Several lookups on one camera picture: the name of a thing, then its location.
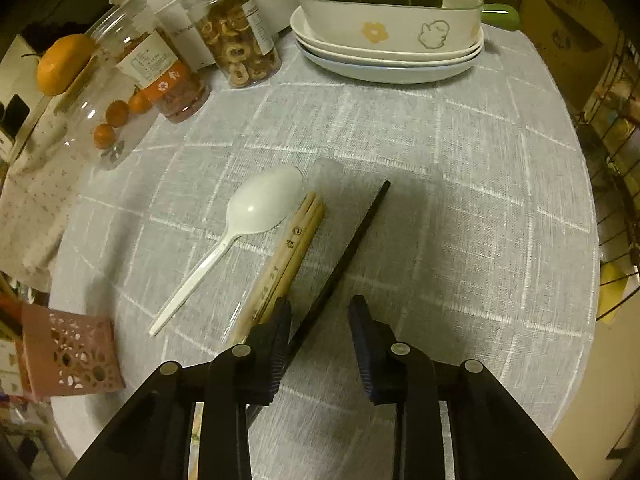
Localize wooden chopsticks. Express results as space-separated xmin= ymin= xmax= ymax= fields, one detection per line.
xmin=227 ymin=157 xmax=352 ymax=343

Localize plastic jar with orange label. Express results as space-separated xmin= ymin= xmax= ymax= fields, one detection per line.
xmin=87 ymin=0 xmax=210 ymax=125

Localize plastic jar of dried rings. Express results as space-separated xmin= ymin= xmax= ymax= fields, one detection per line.
xmin=182 ymin=0 xmax=283 ymax=90

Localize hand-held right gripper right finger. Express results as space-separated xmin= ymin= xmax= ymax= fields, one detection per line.
xmin=348 ymin=295 xmax=581 ymax=480

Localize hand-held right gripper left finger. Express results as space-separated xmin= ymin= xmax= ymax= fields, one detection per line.
xmin=67 ymin=297 xmax=293 ymax=480

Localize glass jar with cork lid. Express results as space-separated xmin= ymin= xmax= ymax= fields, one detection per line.
xmin=27 ymin=2 xmax=168 ymax=171

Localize white plastic spoon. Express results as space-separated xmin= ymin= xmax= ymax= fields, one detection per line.
xmin=148 ymin=167 xmax=304 ymax=337

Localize pink perforated utensil holder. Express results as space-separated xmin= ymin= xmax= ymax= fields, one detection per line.
xmin=15 ymin=305 xmax=126 ymax=399

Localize black chopstick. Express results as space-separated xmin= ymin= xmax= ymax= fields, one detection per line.
xmin=287 ymin=181 xmax=392 ymax=358

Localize black wire rack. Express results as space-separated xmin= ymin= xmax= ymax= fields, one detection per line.
xmin=575 ymin=30 xmax=640 ymax=326

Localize white baking dish green handle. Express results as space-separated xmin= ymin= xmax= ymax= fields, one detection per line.
xmin=298 ymin=0 xmax=522 ymax=54

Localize floral cloth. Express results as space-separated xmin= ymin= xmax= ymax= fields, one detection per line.
xmin=0 ymin=95 xmax=101 ymax=292

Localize large orange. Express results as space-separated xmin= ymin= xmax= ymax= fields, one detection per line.
xmin=36 ymin=34 xmax=96 ymax=97

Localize printed bamboo chopstick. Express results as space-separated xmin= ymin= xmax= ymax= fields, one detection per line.
xmin=227 ymin=191 xmax=316 ymax=343
xmin=250 ymin=197 xmax=327 ymax=328

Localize small orange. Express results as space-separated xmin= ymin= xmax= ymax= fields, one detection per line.
xmin=129 ymin=87 xmax=152 ymax=115
xmin=106 ymin=100 xmax=131 ymax=127
xmin=93 ymin=124 xmax=117 ymax=150

